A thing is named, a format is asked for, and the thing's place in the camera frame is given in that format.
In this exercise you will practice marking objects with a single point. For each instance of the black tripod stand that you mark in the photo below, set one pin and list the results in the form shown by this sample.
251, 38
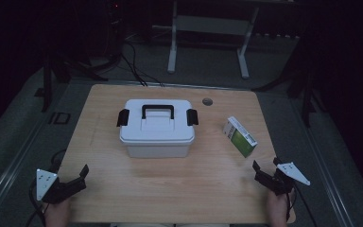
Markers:
307, 94
46, 85

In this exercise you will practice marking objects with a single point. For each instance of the white metal desk frame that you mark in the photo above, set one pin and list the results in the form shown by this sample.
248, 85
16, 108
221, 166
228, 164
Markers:
212, 25

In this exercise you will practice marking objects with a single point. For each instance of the person's pale trousers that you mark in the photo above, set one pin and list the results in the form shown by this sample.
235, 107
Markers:
170, 225

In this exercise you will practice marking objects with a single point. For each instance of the white plastic storage box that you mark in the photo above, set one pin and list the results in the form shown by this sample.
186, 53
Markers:
157, 150

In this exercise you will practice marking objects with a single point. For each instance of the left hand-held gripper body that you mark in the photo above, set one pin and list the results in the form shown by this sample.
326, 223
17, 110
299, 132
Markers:
45, 183

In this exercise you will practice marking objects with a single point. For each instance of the person's right hand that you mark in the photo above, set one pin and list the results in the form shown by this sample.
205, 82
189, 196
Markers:
276, 209

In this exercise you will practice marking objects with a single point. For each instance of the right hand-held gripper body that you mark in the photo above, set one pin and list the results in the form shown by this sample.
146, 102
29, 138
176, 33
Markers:
291, 171

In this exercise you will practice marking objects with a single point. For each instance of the green and white carton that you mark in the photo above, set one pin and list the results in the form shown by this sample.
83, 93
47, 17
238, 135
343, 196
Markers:
241, 138

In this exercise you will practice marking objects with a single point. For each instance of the round grey table grommet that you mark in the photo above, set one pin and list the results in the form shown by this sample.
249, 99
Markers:
207, 101

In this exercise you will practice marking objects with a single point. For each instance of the person's left hand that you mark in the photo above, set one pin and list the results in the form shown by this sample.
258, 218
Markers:
58, 214

